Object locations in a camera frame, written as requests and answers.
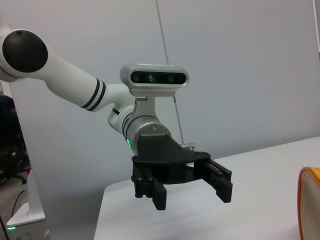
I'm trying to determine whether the beige food bag orange trim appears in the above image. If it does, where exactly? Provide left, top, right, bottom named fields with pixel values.
left=297, top=165, right=320, bottom=240

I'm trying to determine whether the silver connector with cable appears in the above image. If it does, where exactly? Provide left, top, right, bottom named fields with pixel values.
left=180, top=141, right=198, bottom=152

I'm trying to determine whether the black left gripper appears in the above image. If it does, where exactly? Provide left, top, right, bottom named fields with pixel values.
left=130, top=133, right=234, bottom=211

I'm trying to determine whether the black office chair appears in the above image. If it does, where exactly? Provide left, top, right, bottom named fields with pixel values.
left=0, top=95, right=32, bottom=187

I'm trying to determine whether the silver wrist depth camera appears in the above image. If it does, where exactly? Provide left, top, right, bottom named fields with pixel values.
left=119, top=63, right=190, bottom=119

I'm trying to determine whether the thin black floor cable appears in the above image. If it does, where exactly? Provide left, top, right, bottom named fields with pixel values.
left=0, top=189, right=28, bottom=240

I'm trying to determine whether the white stand with green light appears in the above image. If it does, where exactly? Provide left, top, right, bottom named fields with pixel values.
left=0, top=79, right=48, bottom=229

